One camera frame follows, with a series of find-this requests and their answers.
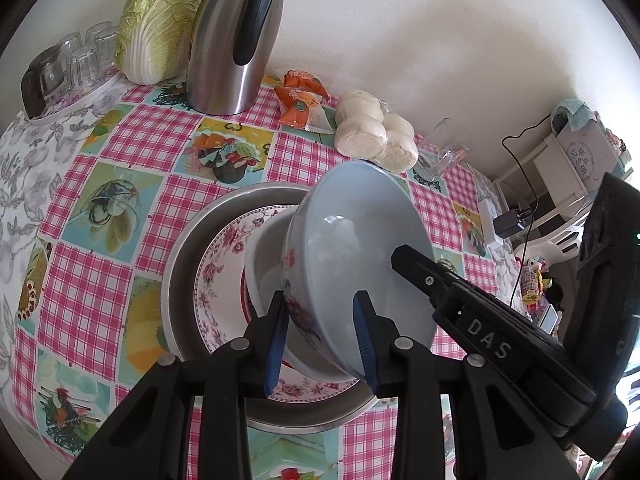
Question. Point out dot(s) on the dark glass pitcher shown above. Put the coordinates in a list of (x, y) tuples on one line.
[(35, 85)]

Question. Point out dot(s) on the round pink floral plate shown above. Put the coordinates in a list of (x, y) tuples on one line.
[(220, 265)]

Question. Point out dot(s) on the smartphone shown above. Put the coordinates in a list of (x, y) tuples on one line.
[(548, 317)]

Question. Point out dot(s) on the strawberry print bowl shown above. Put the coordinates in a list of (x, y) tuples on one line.
[(267, 255)]

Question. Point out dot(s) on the yellow snack bag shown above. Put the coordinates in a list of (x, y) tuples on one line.
[(530, 282)]

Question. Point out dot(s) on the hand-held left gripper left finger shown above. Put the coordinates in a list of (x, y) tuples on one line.
[(275, 355)]

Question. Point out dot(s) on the white shelf rack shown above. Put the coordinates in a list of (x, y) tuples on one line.
[(545, 160)]

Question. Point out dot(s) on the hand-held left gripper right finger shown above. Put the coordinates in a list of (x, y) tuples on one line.
[(362, 345)]

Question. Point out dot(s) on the bag of steamed buns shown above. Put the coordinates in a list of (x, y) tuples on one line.
[(360, 135)]

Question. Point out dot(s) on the stainless steel thermos jug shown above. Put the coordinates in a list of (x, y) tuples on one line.
[(220, 50)]

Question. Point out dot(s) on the white tray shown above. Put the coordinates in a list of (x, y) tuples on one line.
[(95, 91)]

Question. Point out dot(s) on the napa cabbage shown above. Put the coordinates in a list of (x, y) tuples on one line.
[(155, 25)]

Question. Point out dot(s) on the orange snack packet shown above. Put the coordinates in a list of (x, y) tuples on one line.
[(300, 110), (305, 82)]

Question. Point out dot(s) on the pink checkered tablecloth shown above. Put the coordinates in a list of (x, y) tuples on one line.
[(100, 285)]

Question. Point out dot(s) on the white printed box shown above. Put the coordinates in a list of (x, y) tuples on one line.
[(585, 152)]

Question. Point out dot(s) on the white floral bowl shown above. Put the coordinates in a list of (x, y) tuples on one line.
[(350, 220)]

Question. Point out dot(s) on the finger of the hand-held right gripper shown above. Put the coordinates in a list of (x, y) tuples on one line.
[(417, 267)]

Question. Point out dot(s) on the round metal tray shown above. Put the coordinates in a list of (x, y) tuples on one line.
[(185, 260)]

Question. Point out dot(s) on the clear glass mug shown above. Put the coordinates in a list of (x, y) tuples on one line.
[(440, 150)]

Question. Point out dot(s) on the black charger adapter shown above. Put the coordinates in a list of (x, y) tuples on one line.
[(507, 223)]

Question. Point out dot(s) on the teal cloth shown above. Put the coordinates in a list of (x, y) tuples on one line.
[(575, 107)]

